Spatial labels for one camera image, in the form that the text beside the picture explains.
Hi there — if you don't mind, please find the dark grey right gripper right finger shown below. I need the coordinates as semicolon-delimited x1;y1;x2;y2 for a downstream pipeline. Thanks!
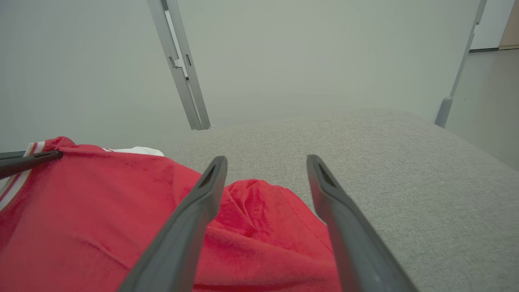
307;154;418;292

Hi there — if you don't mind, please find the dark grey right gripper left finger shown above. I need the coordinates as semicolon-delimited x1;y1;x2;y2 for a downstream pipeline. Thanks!
118;155;227;292

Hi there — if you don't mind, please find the red white-sleeved t-shirt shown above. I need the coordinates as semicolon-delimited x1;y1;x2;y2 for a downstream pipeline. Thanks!
0;137;343;292

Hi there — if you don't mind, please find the grey double partition post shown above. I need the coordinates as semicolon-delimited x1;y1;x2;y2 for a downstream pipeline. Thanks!
147;0;211;131

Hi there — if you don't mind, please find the grey single partition post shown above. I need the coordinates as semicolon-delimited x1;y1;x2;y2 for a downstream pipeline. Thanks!
435;0;487;129

